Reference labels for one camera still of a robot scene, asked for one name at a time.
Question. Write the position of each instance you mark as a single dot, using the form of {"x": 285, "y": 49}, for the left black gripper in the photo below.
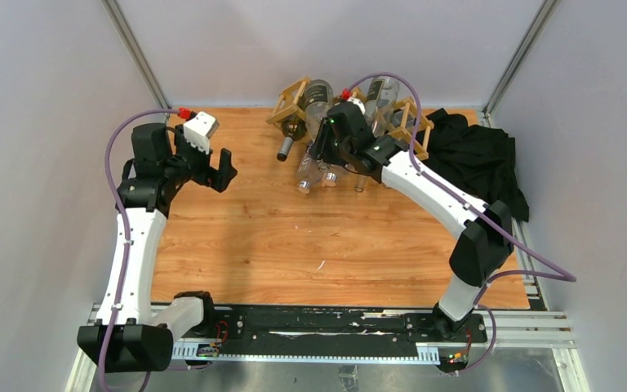
{"x": 209, "y": 175}

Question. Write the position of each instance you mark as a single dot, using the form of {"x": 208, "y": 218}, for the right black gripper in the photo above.
{"x": 320, "y": 148}

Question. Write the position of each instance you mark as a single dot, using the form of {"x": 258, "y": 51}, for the dark green wine bottle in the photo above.
{"x": 293, "y": 129}

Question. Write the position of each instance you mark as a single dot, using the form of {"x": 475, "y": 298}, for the clear wine bottle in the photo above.
{"x": 382, "y": 96}
{"x": 318, "y": 98}

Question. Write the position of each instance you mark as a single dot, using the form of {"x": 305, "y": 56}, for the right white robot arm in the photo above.
{"x": 483, "y": 231}

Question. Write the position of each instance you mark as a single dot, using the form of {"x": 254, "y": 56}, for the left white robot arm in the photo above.
{"x": 126, "y": 336}

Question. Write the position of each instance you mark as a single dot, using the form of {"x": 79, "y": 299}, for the blue square glass bottle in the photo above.
{"x": 308, "y": 173}

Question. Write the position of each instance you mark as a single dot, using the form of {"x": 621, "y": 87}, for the clear square glass bottle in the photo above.
{"x": 361, "y": 183}

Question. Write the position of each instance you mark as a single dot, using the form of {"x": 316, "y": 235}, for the wooden wine rack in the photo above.
{"x": 355, "y": 140}

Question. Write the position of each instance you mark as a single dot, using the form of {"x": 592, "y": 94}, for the black cloth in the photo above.
{"x": 479, "y": 160}

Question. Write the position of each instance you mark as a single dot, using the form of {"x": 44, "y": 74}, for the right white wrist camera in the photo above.
{"x": 358, "y": 103}

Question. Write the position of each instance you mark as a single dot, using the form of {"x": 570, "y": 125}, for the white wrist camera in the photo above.
{"x": 199, "y": 130}
{"x": 358, "y": 103}

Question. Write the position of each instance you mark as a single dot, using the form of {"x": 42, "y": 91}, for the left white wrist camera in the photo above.
{"x": 199, "y": 130}

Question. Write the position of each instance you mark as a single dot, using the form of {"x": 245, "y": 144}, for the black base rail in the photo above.
{"x": 329, "y": 335}

